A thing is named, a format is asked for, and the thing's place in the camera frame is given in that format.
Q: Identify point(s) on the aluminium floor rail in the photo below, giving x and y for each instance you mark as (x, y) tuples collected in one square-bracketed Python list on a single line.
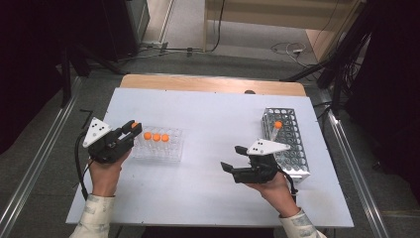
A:
[(374, 214), (45, 148)]

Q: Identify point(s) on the person's left hand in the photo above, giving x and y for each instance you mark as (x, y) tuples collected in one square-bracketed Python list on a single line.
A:
[(104, 178)]

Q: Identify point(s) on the dark cabinet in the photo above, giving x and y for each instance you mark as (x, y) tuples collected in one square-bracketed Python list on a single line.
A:
[(137, 20)]

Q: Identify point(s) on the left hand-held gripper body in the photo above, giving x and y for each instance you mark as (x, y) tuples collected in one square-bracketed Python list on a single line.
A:
[(95, 132)]

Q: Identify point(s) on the dark curtain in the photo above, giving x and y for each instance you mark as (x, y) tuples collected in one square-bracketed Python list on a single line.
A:
[(396, 99), (26, 66)]

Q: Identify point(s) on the person's right hand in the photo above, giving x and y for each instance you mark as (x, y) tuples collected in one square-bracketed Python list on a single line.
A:
[(277, 195)]

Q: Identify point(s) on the white board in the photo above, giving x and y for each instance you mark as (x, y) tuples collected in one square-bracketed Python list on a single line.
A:
[(204, 115)]

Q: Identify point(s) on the clear plastic tube rack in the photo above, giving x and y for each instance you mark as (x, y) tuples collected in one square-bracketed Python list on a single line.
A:
[(173, 152)]

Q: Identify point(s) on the wooden table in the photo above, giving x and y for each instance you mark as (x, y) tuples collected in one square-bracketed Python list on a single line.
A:
[(198, 84)]

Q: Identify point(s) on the grey power strip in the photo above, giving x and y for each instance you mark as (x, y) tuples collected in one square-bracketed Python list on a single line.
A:
[(153, 44)]

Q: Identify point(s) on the black metal stand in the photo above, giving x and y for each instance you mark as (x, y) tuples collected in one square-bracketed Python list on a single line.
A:
[(66, 86)]

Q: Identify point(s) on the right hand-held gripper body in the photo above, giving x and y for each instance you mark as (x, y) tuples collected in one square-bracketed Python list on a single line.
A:
[(264, 147)]

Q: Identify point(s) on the metal tube rack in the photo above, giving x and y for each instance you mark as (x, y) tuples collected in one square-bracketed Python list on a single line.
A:
[(292, 130)]

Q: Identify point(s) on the light wooden furniture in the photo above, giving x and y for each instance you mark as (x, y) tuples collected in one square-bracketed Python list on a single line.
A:
[(264, 10)]

